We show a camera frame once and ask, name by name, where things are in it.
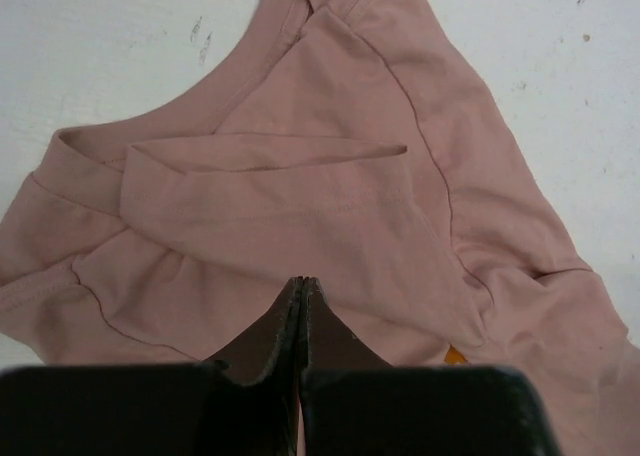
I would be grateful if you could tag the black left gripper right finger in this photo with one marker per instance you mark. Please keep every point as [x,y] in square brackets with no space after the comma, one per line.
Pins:
[354,403]

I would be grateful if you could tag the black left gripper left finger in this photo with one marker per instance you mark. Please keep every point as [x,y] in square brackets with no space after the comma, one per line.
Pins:
[240,401]

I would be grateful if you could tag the dusty pink printed t-shirt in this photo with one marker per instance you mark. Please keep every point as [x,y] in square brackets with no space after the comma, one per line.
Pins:
[343,139]

